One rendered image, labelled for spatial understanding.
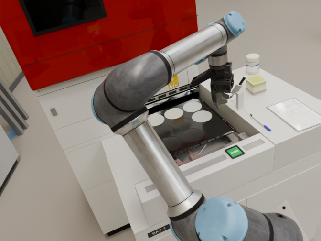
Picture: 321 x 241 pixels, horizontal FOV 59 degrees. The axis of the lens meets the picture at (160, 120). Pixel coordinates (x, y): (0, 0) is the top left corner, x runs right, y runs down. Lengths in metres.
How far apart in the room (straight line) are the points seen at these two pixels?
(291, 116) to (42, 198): 2.07
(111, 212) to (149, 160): 1.22
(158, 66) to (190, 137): 0.68
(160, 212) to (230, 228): 0.44
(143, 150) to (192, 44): 0.31
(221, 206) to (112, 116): 0.35
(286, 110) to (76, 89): 0.96
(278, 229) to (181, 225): 0.24
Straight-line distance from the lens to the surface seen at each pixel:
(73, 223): 2.35
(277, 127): 1.24
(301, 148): 1.29
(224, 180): 1.12
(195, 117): 1.43
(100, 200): 1.84
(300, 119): 1.30
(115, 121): 0.74
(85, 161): 1.62
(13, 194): 2.87
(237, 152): 1.12
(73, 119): 1.47
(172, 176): 0.77
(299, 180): 1.44
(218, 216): 0.70
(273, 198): 1.40
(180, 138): 1.31
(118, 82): 0.66
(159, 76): 0.67
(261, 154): 1.14
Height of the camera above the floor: 1.72
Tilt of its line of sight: 35 degrees down
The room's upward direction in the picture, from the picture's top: 12 degrees counter-clockwise
